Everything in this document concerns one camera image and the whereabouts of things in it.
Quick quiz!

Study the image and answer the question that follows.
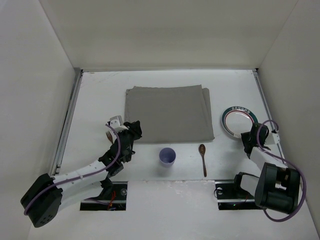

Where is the brown wooden fork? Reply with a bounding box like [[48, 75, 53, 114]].
[[105, 131, 114, 144]]

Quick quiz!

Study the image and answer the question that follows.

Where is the white plate green rim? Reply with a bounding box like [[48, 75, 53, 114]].
[[221, 106, 258, 139]]

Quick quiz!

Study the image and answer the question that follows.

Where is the lilac plastic cup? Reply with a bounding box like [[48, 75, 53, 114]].
[[159, 147, 176, 168]]

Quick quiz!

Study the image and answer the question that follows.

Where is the grey cloth placemat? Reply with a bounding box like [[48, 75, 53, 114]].
[[124, 85, 215, 144]]

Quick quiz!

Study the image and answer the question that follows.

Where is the brown wooden spoon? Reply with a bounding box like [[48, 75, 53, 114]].
[[198, 144, 207, 178]]

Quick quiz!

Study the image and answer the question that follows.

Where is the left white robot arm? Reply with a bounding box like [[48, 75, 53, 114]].
[[20, 118, 142, 228]]

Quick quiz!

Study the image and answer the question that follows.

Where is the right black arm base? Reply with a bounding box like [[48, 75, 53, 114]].
[[213, 172, 262, 211]]

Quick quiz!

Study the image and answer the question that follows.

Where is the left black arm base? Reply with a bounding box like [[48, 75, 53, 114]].
[[79, 181, 128, 212]]

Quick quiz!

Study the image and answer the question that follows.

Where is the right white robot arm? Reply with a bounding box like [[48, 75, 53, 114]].
[[241, 120, 307, 223]]

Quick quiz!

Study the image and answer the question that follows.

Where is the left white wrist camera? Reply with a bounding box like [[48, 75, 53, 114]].
[[108, 115, 128, 133]]

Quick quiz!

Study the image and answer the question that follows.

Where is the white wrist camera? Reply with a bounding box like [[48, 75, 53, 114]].
[[264, 132, 280, 146], [108, 115, 128, 133]]

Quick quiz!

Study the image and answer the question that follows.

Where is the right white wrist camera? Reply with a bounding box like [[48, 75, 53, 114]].
[[264, 132, 280, 146]]

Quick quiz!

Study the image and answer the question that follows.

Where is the right aluminium rail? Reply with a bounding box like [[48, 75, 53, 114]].
[[252, 68, 284, 158]]

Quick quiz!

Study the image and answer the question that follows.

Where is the aluminium rail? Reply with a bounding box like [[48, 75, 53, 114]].
[[48, 67, 83, 176], [252, 68, 284, 158]]

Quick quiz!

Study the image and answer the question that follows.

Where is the left aluminium rail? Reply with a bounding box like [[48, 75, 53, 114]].
[[48, 67, 83, 176]]

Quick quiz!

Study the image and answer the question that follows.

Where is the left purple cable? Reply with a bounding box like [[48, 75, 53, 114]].
[[23, 122, 123, 216]]

